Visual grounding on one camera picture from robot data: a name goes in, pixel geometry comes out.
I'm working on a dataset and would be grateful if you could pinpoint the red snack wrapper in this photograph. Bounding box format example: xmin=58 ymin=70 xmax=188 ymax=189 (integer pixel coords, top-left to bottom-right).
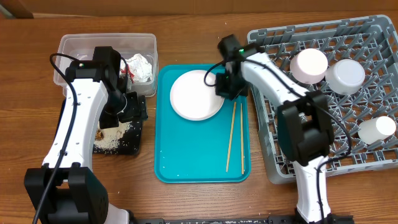
xmin=120 ymin=67 xmax=134 ymax=83

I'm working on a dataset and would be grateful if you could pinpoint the grey-green bowl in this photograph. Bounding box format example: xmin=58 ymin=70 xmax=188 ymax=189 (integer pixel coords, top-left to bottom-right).
xmin=325 ymin=59 xmax=365 ymax=95

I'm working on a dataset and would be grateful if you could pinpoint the brown food scrap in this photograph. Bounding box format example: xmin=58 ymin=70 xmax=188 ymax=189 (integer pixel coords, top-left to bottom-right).
xmin=95 ymin=129 xmax=104 ymax=141

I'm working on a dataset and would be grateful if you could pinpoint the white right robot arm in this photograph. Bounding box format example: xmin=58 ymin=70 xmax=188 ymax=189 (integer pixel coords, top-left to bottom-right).
xmin=214 ymin=41 xmax=334 ymax=223

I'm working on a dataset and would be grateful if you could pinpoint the teal plastic tray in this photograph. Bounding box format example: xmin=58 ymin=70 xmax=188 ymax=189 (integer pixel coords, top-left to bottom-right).
xmin=154 ymin=64 xmax=251 ymax=184

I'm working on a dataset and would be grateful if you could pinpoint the clear plastic waste bin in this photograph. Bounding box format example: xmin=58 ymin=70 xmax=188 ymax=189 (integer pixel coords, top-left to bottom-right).
xmin=58 ymin=33 xmax=159 ymax=97

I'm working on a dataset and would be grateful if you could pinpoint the large pink plate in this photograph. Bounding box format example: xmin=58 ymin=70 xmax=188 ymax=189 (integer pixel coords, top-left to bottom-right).
xmin=170 ymin=70 xmax=224 ymax=121

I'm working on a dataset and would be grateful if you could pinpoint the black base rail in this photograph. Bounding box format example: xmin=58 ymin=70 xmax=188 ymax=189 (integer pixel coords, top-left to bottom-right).
xmin=130 ymin=215 xmax=355 ymax=224

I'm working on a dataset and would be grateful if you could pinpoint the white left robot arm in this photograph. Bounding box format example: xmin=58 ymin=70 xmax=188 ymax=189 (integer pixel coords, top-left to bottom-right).
xmin=24 ymin=58 xmax=147 ymax=223

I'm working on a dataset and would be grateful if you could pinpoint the grey dishwasher rack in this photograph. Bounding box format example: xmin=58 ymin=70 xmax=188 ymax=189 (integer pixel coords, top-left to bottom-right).
xmin=247 ymin=15 xmax=397 ymax=176

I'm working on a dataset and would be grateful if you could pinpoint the wooden chopstick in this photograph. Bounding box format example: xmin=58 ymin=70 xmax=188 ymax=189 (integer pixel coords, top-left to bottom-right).
xmin=240 ymin=103 xmax=245 ymax=175
xmin=226 ymin=102 xmax=236 ymax=172

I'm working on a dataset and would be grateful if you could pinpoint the pink bowl with rice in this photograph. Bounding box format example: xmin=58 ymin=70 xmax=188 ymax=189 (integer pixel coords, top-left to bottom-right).
xmin=290 ymin=49 xmax=328 ymax=84

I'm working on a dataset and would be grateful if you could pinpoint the white cup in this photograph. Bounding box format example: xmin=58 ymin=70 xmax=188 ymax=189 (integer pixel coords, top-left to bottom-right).
xmin=358 ymin=116 xmax=397 ymax=144

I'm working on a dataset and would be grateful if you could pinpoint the spilled rice pile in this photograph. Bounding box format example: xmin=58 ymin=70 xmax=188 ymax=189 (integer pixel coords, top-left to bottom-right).
xmin=93 ymin=119 xmax=142 ymax=153

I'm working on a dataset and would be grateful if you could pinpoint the white paper napkin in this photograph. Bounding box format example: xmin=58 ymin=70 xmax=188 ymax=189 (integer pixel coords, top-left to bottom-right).
xmin=120 ymin=54 xmax=153 ymax=83

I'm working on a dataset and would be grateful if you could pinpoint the black waste tray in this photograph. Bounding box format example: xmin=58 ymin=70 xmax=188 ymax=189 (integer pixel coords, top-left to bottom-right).
xmin=57 ymin=99 xmax=146 ymax=156

